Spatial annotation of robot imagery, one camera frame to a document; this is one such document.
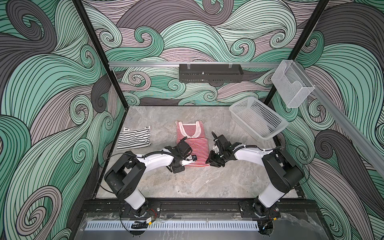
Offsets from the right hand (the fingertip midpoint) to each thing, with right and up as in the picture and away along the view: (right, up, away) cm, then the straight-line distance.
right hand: (205, 164), depth 88 cm
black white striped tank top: (-49, +14, +10) cm, 52 cm away
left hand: (-16, +1, +1) cm, 16 cm away
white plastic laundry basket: (+42, +27, +22) cm, 55 cm away
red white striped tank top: (-6, +17, +15) cm, 24 cm away
